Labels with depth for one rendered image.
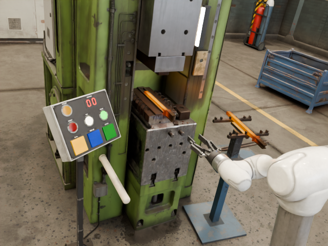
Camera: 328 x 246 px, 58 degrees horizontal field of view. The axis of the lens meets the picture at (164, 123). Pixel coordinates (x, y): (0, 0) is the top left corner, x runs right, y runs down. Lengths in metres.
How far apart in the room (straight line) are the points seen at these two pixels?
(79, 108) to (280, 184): 1.03
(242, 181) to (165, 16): 0.94
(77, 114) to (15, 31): 5.50
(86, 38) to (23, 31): 4.88
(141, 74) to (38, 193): 1.33
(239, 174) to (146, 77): 1.21
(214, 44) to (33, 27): 5.26
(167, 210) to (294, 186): 1.68
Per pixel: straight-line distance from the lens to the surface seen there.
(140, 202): 2.24
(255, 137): 1.99
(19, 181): 2.95
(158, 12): 1.69
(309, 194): 0.90
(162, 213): 2.45
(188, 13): 1.78
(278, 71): 5.65
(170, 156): 2.08
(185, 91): 2.14
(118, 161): 2.17
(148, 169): 2.05
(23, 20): 6.91
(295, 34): 10.87
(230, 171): 1.44
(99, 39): 1.74
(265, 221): 2.85
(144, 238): 2.42
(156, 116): 1.91
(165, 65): 1.79
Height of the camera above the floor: 1.84
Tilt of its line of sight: 28 degrees down
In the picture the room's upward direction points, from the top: 8 degrees clockwise
